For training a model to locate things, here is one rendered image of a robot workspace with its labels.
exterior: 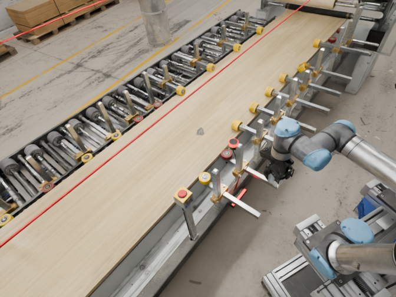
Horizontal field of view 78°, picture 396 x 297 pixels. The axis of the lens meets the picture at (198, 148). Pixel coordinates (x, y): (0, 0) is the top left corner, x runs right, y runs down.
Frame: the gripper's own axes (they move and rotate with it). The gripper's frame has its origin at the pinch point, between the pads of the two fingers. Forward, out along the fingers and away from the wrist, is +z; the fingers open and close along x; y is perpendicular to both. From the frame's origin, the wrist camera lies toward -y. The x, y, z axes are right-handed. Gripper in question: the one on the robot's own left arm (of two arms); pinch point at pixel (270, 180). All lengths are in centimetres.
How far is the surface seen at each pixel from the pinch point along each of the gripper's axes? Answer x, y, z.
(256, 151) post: 32, -49, 48
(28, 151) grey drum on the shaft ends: -126, -143, 47
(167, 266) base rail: -58, -11, 62
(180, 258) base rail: -49, -11, 62
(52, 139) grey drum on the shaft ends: -106, -148, 47
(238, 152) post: 9.4, -38.4, 26.0
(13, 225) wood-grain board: -133, -71, 42
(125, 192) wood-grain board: -64, -59, 42
